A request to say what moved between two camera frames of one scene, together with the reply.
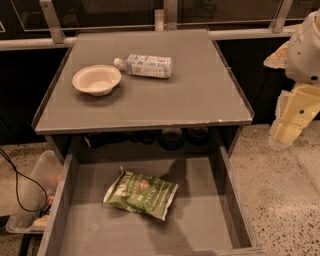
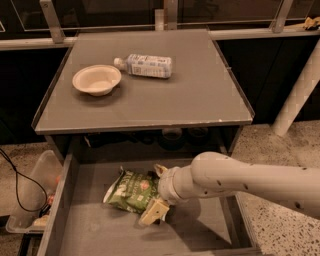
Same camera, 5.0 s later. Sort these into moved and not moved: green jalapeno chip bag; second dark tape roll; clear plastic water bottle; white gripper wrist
Moved: white gripper wrist
Not moved: second dark tape roll; clear plastic water bottle; green jalapeno chip bag
